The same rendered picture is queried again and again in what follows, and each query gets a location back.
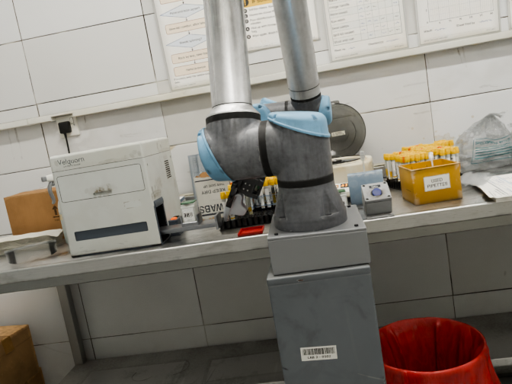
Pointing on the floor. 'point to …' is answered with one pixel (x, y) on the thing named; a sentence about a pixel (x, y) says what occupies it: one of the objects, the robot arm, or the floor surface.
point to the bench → (184, 374)
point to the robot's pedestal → (327, 326)
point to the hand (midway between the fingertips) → (224, 216)
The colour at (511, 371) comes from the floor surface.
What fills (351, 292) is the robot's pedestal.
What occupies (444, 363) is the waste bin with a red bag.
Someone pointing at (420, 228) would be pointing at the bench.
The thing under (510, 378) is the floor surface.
